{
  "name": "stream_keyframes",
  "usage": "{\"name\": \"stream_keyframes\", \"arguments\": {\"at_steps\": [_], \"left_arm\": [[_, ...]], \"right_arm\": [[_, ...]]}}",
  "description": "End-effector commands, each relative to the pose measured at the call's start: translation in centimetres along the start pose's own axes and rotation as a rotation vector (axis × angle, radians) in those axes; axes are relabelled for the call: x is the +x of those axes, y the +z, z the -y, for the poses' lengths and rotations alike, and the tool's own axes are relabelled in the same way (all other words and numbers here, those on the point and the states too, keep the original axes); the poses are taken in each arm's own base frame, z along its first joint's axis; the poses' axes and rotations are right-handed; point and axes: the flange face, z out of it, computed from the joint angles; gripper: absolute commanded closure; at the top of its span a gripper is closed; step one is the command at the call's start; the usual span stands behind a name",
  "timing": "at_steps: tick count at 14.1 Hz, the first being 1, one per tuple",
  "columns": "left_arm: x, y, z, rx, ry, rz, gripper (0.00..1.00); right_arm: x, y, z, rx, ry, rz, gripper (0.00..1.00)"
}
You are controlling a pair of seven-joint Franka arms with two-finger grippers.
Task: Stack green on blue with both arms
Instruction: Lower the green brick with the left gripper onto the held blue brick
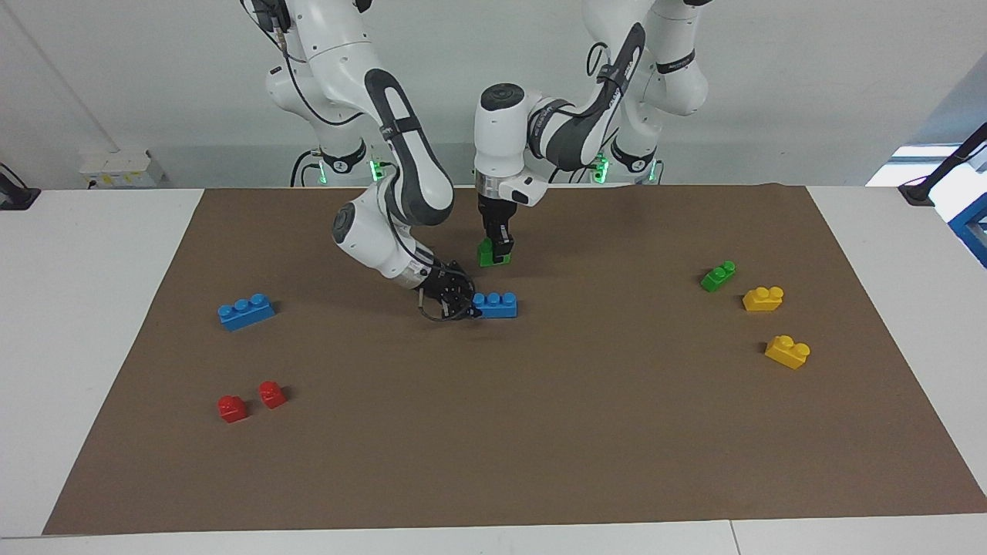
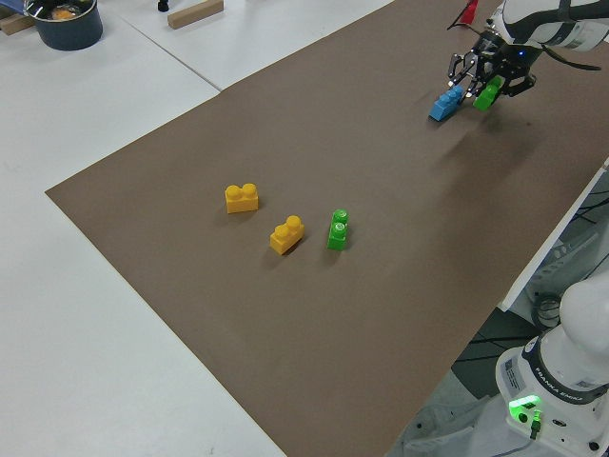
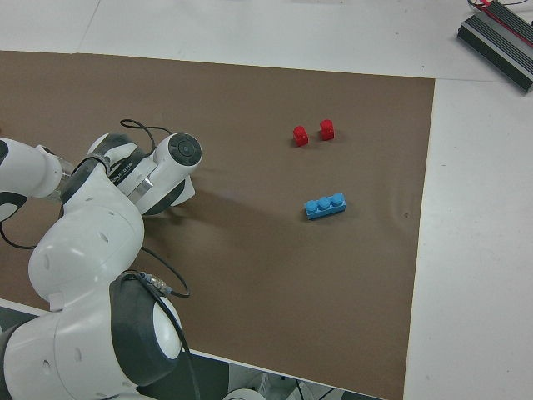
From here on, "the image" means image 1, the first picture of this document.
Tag white power box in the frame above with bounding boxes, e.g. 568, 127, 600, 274
79, 150, 167, 189

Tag brown table mat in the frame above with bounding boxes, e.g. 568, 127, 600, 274
42, 185, 987, 535

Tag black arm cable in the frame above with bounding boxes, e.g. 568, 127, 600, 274
586, 40, 627, 101
241, 0, 463, 323

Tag green two-stud toy brick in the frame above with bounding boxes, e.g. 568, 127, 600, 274
700, 261, 736, 293
477, 237, 514, 268

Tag blue three-stud toy brick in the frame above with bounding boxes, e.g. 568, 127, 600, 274
472, 291, 519, 320
217, 293, 276, 332

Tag blue metal frame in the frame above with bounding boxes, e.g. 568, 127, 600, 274
947, 189, 987, 268

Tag black stand with pole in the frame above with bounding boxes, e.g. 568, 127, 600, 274
898, 122, 987, 206

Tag black table clamp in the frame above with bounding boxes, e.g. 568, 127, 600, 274
0, 163, 41, 210

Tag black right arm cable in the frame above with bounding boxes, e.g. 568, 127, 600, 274
241, 0, 463, 323

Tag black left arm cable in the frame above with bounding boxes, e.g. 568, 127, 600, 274
586, 40, 627, 101

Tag black base cable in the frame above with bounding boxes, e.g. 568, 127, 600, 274
291, 149, 321, 187

